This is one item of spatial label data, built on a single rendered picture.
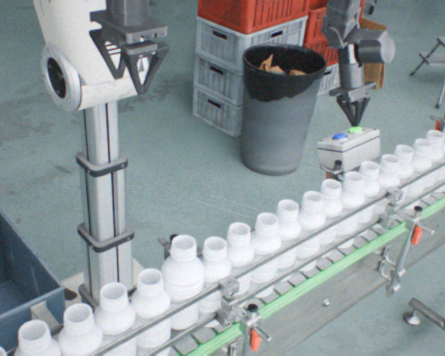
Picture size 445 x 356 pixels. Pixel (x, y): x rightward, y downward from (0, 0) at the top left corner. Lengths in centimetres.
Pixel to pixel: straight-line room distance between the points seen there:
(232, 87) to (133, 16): 267
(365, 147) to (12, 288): 91
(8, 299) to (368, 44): 102
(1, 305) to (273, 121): 193
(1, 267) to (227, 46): 225
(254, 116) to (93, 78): 181
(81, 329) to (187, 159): 256
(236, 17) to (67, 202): 138
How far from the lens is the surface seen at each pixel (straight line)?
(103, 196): 156
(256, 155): 317
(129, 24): 80
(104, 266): 170
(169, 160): 329
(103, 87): 136
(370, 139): 140
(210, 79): 357
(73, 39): 129
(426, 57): 471
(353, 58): 135
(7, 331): 116
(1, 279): 150
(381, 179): 122
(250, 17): 327
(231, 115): 351
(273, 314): 107
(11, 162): 335
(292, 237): 103
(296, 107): 300
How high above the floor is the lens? 176
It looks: 34 degrees down
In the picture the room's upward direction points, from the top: 5 degrees clockwise
